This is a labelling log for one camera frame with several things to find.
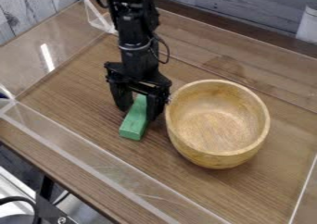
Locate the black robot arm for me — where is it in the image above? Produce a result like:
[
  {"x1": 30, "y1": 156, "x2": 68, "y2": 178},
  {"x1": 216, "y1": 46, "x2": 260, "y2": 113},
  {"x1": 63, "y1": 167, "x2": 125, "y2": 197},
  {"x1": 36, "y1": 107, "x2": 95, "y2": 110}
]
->
[{"x1": 95, "y1": 0, "x2": 172, "y2": 120}]

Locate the black metal table leg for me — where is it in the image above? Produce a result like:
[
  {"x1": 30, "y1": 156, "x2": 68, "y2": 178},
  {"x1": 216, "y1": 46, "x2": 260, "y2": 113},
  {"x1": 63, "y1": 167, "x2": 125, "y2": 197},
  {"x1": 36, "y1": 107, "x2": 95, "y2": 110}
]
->
[{"x1": 36, "y1": 176, "x2": 68, "y2": 224}]

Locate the white cylinder container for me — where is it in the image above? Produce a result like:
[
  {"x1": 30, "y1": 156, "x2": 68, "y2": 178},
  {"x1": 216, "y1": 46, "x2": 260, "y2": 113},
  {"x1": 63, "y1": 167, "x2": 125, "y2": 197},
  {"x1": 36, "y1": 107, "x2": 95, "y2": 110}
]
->
[{"x1": 295, "y1": 3, "x2": 317, "y2": 44}]

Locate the brown wooden bowl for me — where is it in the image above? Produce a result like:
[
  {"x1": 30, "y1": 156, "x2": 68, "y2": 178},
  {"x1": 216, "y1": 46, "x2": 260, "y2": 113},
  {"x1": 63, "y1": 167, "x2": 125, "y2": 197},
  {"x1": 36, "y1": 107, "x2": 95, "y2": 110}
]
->
[{"x1": 164, "y1": 80, "x2": 271, "y2": 169}]

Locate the green rectangular block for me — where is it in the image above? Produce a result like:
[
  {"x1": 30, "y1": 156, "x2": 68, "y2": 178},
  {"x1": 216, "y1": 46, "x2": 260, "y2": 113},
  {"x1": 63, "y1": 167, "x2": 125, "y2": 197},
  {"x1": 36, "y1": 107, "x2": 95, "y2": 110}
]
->
[{"x1": 119, "y1": 94, "x2": 147, "y2": 141}]

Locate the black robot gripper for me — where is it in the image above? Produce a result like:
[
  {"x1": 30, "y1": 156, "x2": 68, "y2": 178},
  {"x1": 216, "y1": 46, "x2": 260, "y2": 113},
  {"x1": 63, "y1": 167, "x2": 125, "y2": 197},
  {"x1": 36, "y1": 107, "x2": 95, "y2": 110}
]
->
[{"x1": 104, "y1": 44, "x2": 172, "y2": 121}]

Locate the black cable loop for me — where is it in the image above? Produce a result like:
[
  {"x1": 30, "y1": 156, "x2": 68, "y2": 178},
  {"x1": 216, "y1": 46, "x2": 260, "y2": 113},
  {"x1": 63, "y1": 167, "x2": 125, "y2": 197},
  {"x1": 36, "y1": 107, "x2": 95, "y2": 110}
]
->
[{"x1": 0, "y1": 195, "x2": 41, "y2": 224}]

